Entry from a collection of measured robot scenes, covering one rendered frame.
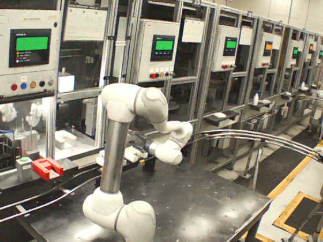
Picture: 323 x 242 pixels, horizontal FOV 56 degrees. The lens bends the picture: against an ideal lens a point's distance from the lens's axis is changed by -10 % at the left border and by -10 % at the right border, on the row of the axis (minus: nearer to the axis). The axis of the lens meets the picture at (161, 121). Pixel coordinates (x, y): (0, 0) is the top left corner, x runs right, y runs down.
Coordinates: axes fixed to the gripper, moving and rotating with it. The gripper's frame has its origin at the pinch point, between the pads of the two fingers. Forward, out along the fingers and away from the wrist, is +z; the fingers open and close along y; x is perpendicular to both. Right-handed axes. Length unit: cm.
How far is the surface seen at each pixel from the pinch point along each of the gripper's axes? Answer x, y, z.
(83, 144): 15.9, -13.3, 27.9
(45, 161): 58, -9, 14
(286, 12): -800, 147, 173
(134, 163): -6.4, -21.1, -1.9
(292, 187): -246, -102, -71
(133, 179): -9.1, -35.9, -0.4
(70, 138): 24.7, -8.5, 33.1
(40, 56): 62, 54, 17
